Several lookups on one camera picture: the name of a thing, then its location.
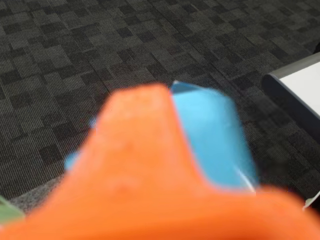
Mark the white panel with black frame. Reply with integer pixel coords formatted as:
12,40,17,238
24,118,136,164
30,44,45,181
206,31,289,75
261,51,320,141

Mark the blue paper rubbish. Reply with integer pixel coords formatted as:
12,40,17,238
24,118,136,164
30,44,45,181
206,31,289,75
64,80,260,192

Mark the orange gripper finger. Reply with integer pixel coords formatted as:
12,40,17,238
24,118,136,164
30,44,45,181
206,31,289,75
0,83,320,240

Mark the green recycling bin label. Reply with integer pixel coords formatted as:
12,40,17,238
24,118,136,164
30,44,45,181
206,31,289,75
0,194,26,225

